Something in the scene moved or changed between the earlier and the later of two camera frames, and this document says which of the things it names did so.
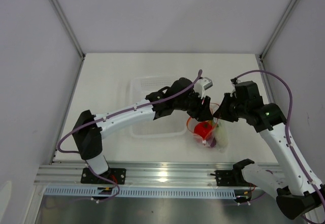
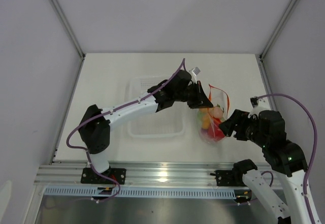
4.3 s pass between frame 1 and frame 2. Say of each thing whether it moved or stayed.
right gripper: moved
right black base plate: stayed
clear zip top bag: moved
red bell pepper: moved
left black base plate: stayed
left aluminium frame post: stayed
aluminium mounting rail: stayed
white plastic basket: stayed
